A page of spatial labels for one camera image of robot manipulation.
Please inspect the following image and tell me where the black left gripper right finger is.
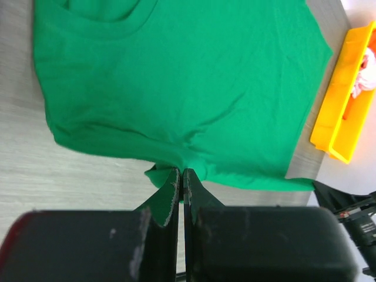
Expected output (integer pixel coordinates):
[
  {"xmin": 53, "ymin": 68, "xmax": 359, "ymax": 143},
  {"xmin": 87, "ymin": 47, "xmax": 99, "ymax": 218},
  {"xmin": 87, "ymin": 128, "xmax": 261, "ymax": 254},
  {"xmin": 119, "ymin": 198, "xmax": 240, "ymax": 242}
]
[{"xmin": 183, "ymin": 169, "xmax": 225, "ymax": 281}]

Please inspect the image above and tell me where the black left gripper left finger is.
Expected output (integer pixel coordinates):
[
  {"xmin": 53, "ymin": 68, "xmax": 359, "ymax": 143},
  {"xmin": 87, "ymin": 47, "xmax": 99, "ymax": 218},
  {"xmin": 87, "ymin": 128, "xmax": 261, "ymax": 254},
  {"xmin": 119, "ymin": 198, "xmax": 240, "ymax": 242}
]
[{"xmin": 133, "ymin": 168, "xmax": 180, "ymax": 281}]

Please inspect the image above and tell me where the green t-shirt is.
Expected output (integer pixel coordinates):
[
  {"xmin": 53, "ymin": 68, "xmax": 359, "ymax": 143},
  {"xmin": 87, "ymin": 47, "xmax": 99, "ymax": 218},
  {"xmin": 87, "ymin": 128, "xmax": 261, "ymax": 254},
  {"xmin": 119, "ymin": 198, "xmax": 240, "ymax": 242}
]
[{"xmin": 32, "ymin": 0, "xmax": 334, "ymax": 205}]

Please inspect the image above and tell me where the yellow plastic bin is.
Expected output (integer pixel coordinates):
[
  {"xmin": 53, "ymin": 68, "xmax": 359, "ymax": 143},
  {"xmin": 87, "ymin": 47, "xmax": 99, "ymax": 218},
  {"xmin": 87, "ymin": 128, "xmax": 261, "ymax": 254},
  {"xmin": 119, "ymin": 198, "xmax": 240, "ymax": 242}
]
[{"xmin": 310, "ymin": 21, "xmax": 375, "ymax": 164}]

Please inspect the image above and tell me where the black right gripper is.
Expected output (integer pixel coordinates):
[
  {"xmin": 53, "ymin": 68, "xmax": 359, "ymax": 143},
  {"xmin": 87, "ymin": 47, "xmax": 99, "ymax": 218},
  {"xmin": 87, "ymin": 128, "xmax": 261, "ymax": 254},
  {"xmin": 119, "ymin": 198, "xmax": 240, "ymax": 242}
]
[{"xmin": 313, "ymin": 181, "xmax": 375, "ymax": 276}]

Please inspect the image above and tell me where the pink crumpled t-shirt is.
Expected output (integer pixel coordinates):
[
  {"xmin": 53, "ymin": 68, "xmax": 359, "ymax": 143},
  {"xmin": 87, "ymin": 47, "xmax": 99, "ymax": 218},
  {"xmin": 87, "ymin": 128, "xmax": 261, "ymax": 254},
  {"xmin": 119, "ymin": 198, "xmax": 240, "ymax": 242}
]
[{"xmin": 351, "ymin": 48, "xmax": 375, "ymax": 99}]

